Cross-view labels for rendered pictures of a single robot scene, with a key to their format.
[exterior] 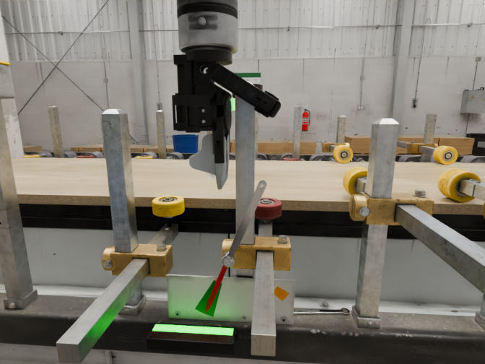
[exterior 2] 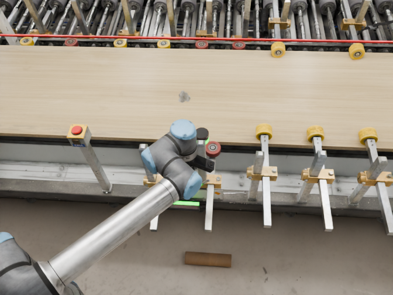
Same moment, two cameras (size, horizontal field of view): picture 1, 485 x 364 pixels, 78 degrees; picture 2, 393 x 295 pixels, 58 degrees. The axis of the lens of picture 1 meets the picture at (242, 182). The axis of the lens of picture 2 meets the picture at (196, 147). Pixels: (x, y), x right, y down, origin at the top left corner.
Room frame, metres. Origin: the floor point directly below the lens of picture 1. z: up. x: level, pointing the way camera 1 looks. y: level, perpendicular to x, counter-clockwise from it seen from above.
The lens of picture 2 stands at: (-0.27, -0.04, 2.37)
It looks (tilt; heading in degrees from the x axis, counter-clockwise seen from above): 56 degrees down; 3
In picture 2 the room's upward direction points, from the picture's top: 4 degrees counter-clockwise
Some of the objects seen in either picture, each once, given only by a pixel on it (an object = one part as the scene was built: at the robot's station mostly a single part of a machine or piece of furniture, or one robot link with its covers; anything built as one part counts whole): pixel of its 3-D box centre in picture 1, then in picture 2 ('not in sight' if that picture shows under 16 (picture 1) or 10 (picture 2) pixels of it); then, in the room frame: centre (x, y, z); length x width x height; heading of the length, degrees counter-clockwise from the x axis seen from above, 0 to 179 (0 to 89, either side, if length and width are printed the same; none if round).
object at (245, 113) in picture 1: (245, 209); (202, 171); (0.57, -0.01, 0.94); 0.04 x 0.04 x 0.48; 85
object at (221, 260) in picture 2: not in sight; (207, 259); (0.43, -0.02, 0.04); 0.30 x 0.08 x 0.08; 85
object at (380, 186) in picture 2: not in sight; (379, 179); (0.50, -0.79, 0.95); 0.50 x 0.04 x 0.04; 175
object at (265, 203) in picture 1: (265, 221); (212, 153); (0.72, -0.06, 0.85); 0.08 x 0.08 x 0.11
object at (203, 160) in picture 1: (207, 162); not in sight; (0.48, 0.06, 1.04); 0.06 x 0.03 x 0.09; 85
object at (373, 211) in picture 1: (388, 208); (261, 173); (0.54, -0.28, 0.95); 0.14 x 0.06 x 0.05; 85
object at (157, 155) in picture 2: not in sight; (161, 155); (0.41, 0.13, 1.32); 0.12 x 0.12 x 0.09; 43
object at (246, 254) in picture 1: (256, 251); (207, 180); (0.57, -0.03, 0.85); 0.14 x 0.06 x 0.05; 85
